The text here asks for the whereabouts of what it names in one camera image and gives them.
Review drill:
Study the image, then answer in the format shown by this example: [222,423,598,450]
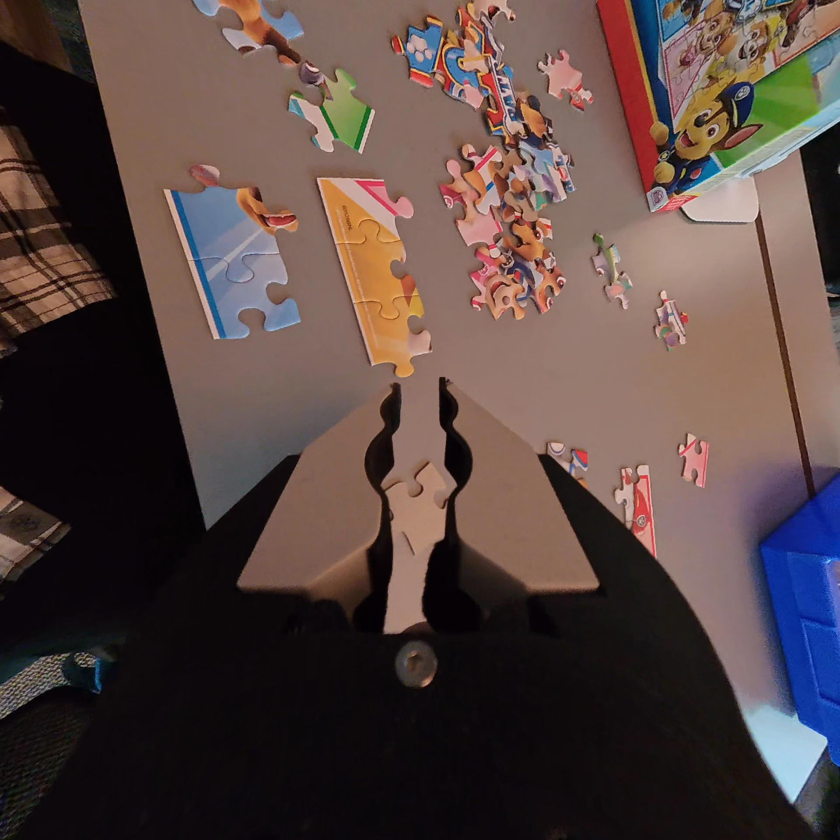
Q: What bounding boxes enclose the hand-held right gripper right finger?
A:
[423,377,601,635]

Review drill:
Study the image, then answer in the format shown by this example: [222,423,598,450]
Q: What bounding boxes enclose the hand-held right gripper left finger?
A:
[238,382,403,635]

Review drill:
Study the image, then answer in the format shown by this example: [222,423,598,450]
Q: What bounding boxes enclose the white puzzle piece orange knob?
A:
[546,441,589,488]

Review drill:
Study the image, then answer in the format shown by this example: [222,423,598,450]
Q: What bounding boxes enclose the brown cardboard puzzle piece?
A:
[381,461,455,560]

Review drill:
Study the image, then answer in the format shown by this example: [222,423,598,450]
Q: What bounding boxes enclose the red fire dog puzzle section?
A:
[613,465,658,560]

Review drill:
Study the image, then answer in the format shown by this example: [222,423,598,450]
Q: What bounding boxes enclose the yellow puzzle piece pale knob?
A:
[354,295,434,379]

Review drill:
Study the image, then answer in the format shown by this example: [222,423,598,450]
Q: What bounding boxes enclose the yellow puzzle piece brown spot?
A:
[336,220,426,311]

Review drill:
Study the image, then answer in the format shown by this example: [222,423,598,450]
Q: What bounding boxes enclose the pile of puzzle pieces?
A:
[391,0,580,322]

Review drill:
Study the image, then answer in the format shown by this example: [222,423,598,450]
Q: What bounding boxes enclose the grey desk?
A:
[77,0,840,805]

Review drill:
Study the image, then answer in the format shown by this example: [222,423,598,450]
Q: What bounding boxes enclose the pink striped puzzle piece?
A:
[678,432,710,488]

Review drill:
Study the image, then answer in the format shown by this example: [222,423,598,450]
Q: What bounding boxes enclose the rainbow puzzle piece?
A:
[654,290,690,352]

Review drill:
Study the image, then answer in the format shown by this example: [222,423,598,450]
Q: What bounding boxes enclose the green purple joined puzzle pieces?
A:
[592,233,635,311]

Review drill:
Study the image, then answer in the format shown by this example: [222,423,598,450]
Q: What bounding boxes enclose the blue sky puzzle section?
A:
[163,164,303,341]

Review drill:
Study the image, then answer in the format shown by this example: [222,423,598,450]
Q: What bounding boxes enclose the blue plastic bin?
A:
[760,469,840,767]

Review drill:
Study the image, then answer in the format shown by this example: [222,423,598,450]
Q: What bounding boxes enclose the grey fabric seat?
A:
[0,646,120,723]

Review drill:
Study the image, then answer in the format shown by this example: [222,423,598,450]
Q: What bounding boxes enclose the white stand base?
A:
[681,176,761,224]

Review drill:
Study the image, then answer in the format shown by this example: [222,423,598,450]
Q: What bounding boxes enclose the plaid clothing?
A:
[0,108,118,581]

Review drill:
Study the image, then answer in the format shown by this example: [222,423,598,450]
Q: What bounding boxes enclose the green white puzzle piece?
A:
[287,62,377,155]

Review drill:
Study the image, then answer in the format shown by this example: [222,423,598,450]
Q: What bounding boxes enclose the pink white puzzle piece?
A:
[537,50,595,112]

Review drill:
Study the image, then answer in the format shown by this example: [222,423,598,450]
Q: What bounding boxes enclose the red puzzle box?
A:
[596,0,840,214]

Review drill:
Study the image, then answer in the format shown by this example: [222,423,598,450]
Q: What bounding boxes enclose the blue puzzle piece with dog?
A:
[192,0,307,68]

